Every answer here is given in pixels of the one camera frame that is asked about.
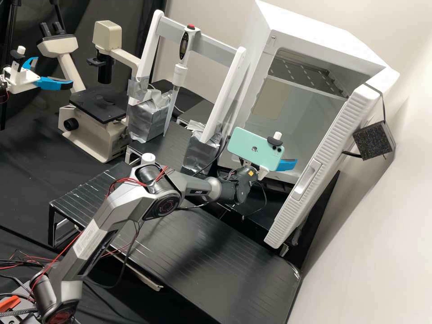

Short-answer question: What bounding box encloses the right wrist camera phone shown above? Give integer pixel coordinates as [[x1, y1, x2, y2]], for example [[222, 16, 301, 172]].
[[226, 126, 286, 171]]

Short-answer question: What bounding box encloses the incubator door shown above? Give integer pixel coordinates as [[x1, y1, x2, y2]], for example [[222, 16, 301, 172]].
[[263, 68, 401, 250]]

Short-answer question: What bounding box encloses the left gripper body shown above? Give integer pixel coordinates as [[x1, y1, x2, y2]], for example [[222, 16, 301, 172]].
[[3, 65, 41, 94]]

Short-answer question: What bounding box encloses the left phone holder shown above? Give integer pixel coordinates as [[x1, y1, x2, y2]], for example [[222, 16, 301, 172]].
[[9, 45, 27, 73]]

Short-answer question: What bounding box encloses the cream microscope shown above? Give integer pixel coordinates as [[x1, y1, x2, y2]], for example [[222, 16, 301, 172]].
[[36, 20, 143, 164]]

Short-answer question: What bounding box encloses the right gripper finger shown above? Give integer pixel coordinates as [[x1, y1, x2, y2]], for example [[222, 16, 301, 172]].
[[277, 158, 298, 172]]

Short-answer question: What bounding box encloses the white pipette stand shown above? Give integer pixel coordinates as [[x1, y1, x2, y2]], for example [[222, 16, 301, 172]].
[[126, 9, 248, 177]]

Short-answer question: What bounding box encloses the black cable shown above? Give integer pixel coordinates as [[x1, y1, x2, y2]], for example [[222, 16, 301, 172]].
[[236, 157, 269, 222]]

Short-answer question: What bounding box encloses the white incubator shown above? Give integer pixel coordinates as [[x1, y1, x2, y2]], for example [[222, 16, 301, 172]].
[[216, 0, 387, 185]]

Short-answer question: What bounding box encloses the pipette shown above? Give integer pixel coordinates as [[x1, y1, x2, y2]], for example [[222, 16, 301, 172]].
[[163, 25, 202, 137]]

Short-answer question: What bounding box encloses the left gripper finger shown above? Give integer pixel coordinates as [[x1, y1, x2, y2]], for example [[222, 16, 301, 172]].
[[33, 76, 75, 91], [20, 56, 39, 72]]

